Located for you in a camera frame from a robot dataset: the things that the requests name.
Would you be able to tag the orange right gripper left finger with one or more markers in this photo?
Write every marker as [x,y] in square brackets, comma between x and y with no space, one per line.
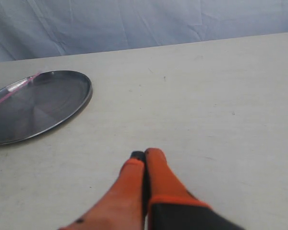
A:
[123,206]

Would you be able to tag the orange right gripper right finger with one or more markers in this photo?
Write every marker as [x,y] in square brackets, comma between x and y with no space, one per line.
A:
[171,206]

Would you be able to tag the white backdrop cloth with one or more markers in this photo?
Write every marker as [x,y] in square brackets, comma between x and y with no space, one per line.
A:
[48,28]

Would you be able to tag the round stainless steel plate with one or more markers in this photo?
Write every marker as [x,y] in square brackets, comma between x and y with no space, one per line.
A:
[52,99]

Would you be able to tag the pink glow stick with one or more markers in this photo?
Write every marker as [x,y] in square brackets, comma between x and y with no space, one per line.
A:
[11,89]

